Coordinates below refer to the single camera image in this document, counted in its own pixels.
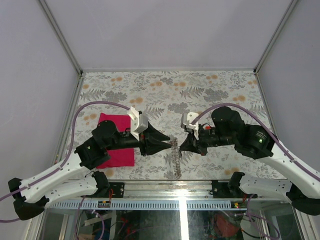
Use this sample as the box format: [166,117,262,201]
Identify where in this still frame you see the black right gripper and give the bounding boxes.
[179,123,236,156]

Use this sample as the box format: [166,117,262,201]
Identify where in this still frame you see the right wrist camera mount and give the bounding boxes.
[180,112,199,140]

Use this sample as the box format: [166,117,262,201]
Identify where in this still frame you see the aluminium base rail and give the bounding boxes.
[37,179,276,200]

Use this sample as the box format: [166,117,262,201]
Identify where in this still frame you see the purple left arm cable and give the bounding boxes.
[0,101,132,223]

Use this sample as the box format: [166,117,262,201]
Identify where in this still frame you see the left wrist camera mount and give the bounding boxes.
[127,106,149,142]

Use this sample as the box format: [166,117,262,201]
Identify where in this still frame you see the floral tablecloth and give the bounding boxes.
[59,70,282,180]

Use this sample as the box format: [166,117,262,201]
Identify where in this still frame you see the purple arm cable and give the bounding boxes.
[0,101,132,223]
[191,102,320,183]

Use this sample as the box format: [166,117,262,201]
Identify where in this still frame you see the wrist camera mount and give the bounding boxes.
[180,112,199,140]
[127,106,149,142]

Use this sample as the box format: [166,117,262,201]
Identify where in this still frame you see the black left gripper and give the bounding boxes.
[106,121,173,157]

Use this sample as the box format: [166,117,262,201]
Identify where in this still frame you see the pink folded cloth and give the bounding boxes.
[96,112,136,170]

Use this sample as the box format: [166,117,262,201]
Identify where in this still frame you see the aluminium frame posts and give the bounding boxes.
[37,0,301,76]

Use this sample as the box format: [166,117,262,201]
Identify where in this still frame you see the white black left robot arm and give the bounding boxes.
[8,120,171,221]

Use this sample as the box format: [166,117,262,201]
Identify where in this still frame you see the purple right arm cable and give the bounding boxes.
[191,102,320,183]

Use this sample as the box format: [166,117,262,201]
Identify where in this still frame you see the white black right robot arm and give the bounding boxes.
[179,104,320,216]

